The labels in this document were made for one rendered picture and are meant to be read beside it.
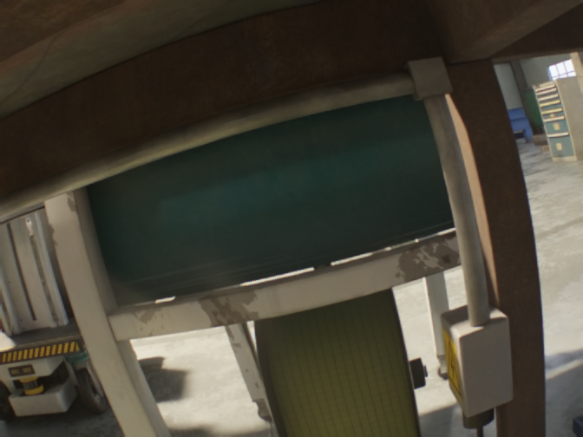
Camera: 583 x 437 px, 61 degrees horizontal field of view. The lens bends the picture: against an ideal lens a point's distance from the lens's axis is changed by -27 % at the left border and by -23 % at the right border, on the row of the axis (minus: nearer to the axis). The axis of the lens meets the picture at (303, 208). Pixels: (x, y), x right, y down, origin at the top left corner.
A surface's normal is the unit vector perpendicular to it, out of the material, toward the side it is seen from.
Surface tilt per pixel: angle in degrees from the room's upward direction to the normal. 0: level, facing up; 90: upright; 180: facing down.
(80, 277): 90
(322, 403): 69
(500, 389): 90
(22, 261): 90
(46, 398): 90
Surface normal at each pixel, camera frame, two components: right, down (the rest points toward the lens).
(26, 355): 0.12, 0.04
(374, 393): -0.11, -0.21
